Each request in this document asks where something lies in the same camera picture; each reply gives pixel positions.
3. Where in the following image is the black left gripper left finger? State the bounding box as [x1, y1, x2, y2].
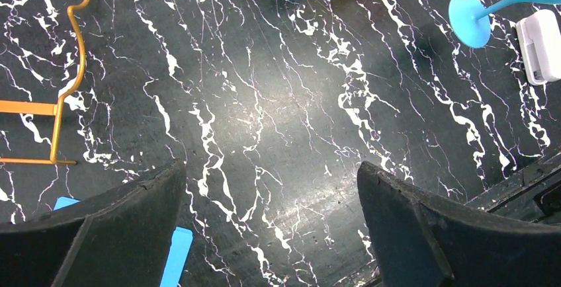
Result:
[1, 160, 186, 286]

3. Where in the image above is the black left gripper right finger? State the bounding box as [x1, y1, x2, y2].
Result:
[357, 161, 560, 286]

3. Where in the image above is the teal wine glass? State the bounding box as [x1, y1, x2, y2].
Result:
[448, 0, 560, 48]

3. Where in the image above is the blue flat card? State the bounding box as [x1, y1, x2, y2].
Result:
[54, 194, 193, 286]

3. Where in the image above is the white oblong remote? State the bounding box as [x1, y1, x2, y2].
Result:
[515, 9, 560, 85]

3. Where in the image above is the gold wire glass rack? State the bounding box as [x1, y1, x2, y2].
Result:
[0, 0, 96, 166]

